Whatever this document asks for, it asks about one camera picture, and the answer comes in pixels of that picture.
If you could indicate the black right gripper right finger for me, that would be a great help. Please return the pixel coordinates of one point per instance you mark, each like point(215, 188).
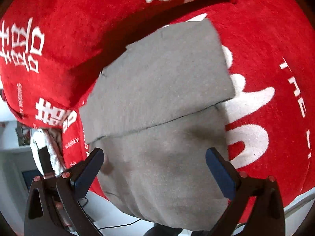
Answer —
point(267, 214)

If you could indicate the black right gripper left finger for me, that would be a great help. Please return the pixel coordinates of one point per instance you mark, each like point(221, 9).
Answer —
point(42, 216)

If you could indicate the red blanket with white print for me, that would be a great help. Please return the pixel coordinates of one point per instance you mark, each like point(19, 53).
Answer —
point(53, 51)

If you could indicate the grey knit garment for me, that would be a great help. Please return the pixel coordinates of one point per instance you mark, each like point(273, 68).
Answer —
point(154, 112)

